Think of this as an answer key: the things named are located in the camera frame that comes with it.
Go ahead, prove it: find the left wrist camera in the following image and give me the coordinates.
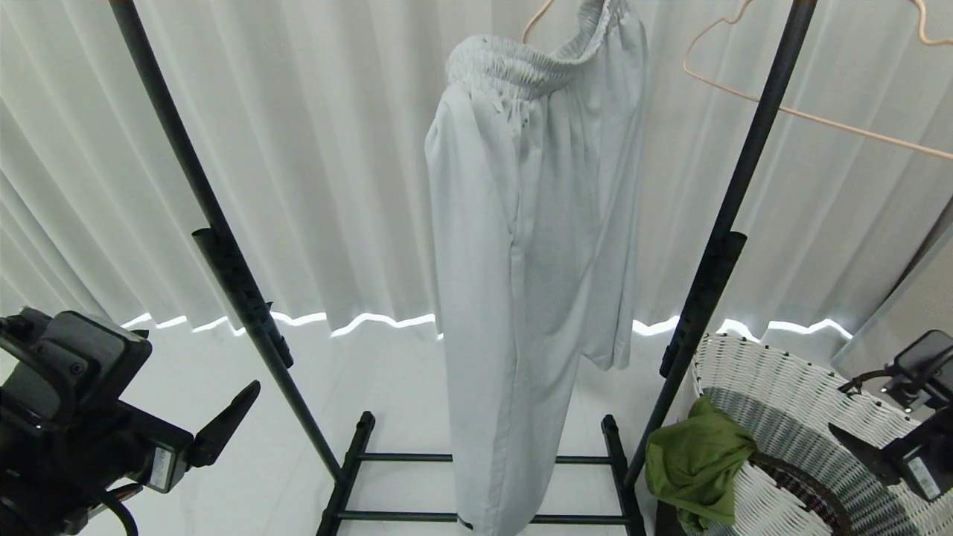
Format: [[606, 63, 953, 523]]
[[0, 307, 154, 447]]

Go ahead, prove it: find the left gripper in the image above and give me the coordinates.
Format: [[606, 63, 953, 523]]
[[22, 380, 262, 516]]

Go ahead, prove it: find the pink clothes hanger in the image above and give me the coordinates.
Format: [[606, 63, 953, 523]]
[[521, 0, 556, 44], [683, 0, 953, 161]]

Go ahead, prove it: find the black clothes rack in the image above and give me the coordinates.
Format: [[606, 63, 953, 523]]
[[108, 0, 820, 536]]

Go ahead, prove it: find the white curtain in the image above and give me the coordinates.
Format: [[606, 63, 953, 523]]
[[0, 0, 953, 339]]

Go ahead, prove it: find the green garment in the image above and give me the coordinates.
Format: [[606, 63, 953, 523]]
[[644, 395, 759, 534]]

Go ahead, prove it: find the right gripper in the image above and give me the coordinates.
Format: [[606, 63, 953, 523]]
[[828, 413, 953, 504]]

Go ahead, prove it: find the white laundry basket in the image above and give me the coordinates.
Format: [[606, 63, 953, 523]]
[[654, 333, 953, 536]]

